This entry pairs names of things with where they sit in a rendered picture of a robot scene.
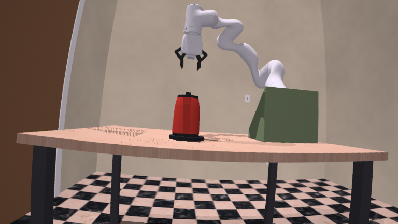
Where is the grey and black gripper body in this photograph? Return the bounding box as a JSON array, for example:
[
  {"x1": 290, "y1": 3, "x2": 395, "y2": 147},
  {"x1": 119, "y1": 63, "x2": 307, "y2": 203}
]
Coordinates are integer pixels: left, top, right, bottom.
[{"x1": 181, "y1": 33, "x2": 202, "y2": 58}]

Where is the red electric kettle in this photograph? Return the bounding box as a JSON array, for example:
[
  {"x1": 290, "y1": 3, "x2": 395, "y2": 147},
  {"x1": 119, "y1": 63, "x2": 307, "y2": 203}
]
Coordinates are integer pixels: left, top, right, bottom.
[{"x1": 172, "y1": 92, "x2": 200, "y2": 137}]

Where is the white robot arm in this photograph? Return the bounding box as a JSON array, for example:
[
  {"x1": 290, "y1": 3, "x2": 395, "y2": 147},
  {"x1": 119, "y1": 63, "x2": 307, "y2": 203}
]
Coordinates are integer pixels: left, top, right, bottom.
[{"x1": 183, "y1": 4, "x2": 286, "y2": 89}]

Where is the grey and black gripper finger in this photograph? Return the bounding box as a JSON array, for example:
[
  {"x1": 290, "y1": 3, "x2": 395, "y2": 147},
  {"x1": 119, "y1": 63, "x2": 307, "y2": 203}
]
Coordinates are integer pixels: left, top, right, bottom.
[
  {"x1": 196, "y1": 50, "x2": 208, "y2": 71},
  {"x1": 175, "y1": 47, "x2": 186, "y2": 69}
]

